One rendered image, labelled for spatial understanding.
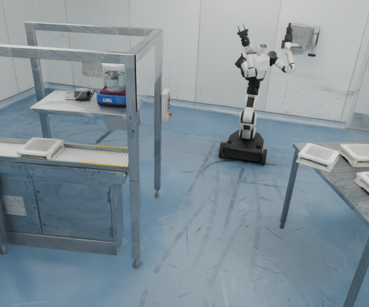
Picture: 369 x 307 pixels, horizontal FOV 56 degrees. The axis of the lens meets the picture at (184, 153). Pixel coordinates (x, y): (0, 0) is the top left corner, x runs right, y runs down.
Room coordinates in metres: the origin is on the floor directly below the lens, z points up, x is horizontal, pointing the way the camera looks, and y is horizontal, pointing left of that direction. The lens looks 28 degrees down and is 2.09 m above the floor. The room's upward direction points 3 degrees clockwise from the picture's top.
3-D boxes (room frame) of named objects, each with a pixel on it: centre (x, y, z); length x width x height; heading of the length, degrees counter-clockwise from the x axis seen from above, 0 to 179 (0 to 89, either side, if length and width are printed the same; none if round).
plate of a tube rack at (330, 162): (2.31, -1.00, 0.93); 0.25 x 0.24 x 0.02; 146
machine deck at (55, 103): (2.21, 0.66, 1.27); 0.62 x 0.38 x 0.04; 86
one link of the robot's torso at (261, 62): (4.18, -0.78, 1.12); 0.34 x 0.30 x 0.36; 121
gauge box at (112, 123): (2.33, 0.45, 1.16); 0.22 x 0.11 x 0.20; 86
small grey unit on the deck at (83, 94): (2.28, 0.71, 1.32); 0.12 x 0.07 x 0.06; 86
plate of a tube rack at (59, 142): (2.25, 1.05, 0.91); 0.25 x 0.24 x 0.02; 175
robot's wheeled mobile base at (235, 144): (4.10, -0.79, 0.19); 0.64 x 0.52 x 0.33; 165
